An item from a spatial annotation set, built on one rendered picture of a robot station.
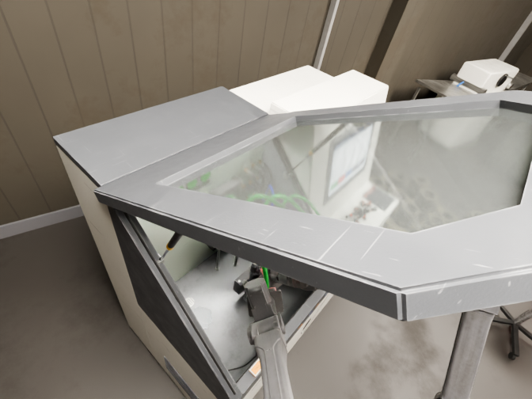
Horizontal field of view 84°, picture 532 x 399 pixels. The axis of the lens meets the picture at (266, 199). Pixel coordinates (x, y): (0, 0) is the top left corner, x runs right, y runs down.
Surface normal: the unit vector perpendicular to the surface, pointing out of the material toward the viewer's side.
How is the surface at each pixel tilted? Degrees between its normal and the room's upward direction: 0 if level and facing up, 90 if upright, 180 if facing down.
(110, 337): 0
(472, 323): 79
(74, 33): 90
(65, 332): 0
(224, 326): 0
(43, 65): 90
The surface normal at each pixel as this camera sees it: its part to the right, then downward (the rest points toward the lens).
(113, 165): 0.16, -0.70
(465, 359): -0.62, 0.19
